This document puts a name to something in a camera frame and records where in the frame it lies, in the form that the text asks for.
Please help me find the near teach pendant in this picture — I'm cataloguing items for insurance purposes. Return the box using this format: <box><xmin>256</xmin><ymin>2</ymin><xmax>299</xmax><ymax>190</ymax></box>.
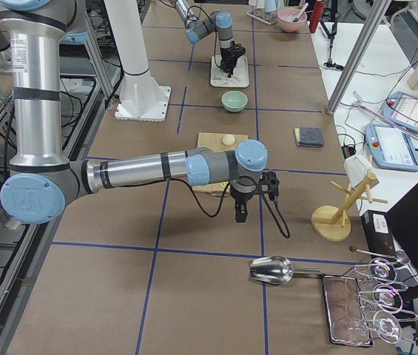
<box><xmin>365</xmin><ymin>124</ymin><xmax>418</xmax><ymax>172</ymax></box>

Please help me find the wine glass middle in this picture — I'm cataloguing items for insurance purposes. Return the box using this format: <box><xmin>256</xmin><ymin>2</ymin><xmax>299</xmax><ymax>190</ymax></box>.
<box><xmin>357</xmin><ymin>284</ymin><xmax>418</xmax><ymax>322</ymax></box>

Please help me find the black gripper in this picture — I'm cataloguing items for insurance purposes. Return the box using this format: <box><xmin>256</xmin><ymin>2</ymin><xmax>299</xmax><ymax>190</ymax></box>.
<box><xmin>220</xmin><ymin>44</ymin><xmax>246</xmax><ymax>78</ymax></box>
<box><xmin>230</xmin><ymin>171</ymin><xmax>280</xmax><ymax>223</ymax></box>

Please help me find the wooden mug tree stand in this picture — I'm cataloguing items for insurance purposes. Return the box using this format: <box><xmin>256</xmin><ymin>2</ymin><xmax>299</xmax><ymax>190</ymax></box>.
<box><xmin>311</xmin><ymin>170</ymin><xmax>388</xmax><ymax>243</ymax></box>

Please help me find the teach pendant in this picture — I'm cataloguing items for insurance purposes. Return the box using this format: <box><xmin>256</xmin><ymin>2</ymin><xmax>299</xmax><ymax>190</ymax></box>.
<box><xmin>365</xmin><ymin>124</ymin><xmax>418</xmax><ymax>172</ymax></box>
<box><xmin>382</xmin><ymin>91</ymin><xmax>418</xmax><ymax>133</ymax></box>

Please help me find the far teach pendant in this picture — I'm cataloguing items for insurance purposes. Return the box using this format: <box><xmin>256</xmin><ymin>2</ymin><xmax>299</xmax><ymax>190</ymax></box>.
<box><xmin>382</xmin><ymin>91</ymin><xmax>418</xmax><ymax>133</ymax></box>

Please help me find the pink bowl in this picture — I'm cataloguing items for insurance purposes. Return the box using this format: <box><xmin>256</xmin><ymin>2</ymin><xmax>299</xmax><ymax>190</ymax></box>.
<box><xmin>277</xmin><ymin>7</ymin><xmax>307</xmax><ymax>33</ymax></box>

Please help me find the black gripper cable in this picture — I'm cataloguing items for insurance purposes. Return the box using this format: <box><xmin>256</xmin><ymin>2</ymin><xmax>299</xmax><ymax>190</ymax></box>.
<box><xmin>169</xmin><ymin>173</ymin><xmax>291</xmax><ymax>239</ymax></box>

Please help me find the grey folded cloth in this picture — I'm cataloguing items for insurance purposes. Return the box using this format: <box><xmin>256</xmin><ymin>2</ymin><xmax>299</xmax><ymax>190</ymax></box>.
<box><xmin>293</xmin><ymin>126</ymin><xmax>324</xmax><ymax>148</ymax></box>

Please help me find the wine glass near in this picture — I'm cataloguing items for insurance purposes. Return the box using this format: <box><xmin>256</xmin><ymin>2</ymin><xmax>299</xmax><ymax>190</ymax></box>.
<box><xmin>331</xmin><ymin>311</ymin><xmax>402</xmax><ymax>347</ymax></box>

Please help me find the aluminium frame post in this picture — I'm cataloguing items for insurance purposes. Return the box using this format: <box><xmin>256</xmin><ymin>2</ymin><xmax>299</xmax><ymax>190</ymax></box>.
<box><xmin>326</xmin><ymin>0</ymin><xmax>391</xmax><ymax>115</ymax></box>

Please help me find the metal scoop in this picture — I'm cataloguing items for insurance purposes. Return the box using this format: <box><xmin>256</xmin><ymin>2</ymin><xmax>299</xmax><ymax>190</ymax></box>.
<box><xmin>249</xmin><ymin>255</ymin><xmax>322</xmax><ymax>285</ymax></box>

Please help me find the white paper cup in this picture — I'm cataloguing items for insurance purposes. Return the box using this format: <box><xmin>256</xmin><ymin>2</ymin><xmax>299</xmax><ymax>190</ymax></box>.
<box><xmin>343</xmin><ymin>155</ymin><xmax>372</xmax><ymax>187</ymax></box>

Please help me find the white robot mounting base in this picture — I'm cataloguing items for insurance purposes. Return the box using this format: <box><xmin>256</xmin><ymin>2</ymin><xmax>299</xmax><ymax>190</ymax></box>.
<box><xmin>106</xmin><ymin>1</ymin><xmax>171</xmax><ymax>122</ymax></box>

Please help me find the red bottle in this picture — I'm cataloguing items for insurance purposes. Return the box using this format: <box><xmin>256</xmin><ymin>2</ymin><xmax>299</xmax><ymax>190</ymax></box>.
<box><xmin>309</xmin><ymin>0</ymin><xmax>325</xmax><ymax>33</ymax></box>

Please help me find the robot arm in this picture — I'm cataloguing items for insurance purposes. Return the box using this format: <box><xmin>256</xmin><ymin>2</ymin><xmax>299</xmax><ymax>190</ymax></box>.
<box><xmin>0</xmin><ymin>1</ymin><xmax>279</xmax><ymax>225</ymax></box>
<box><xmin>169</xmin><ymin>1</ymin><xmax>246</xmax><ymax>79</ymax></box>

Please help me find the dark rectangular tray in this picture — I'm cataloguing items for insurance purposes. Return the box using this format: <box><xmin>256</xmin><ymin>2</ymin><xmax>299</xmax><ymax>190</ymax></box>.
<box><xmin>321</xmin><ymin>274</ymin><xmax>374</xmax><ymax>348</ymax></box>

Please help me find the wine glass far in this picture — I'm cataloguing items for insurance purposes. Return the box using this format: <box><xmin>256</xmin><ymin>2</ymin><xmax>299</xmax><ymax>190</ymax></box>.
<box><xmin>353</xmin><ymin>257</ymin><xmax>408</xmax><ymax>289</ymax></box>

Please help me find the wine glass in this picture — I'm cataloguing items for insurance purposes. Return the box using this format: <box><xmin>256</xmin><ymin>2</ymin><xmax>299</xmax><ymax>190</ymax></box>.
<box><xmin>357</xmin><ymin>284</ymin><xmax>418</xmax><ymax>322</ymax></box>
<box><xmin>331</xmin><ymin>311</ymin><xmax>402</xmax><ymax>347</ymax></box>
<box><xmin>353</xmin><ymin>257</ymin><xmax>408</xmax><ymax>289</ymax></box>

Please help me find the white steamed bun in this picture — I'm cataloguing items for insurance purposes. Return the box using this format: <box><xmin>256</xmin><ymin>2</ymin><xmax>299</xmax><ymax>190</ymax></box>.
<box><xmin>222</xmin><ymin>134</ymin><xmax>236</xmax><ymax>146</ymax></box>

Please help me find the white bear tray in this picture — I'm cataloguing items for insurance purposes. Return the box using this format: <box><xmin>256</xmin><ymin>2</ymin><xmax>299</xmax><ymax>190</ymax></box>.
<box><xmin>210</xmin><ymin>55</ymin><xmax>249</xmax><ymax>88</ymax></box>

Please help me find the bamboo cutting board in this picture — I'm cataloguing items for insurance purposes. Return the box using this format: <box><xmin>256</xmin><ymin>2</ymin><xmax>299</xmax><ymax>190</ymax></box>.
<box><xmin>193</xmin><ymin>132</ymin><xmax>249</xmax><ymax>197</ymax></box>

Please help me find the light green bowl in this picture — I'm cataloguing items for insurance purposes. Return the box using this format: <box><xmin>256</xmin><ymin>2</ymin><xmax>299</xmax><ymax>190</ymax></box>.
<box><xmin>221</xmin><ymin>90</ymin><xmax>248</xmax><ymax>113</ymax></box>

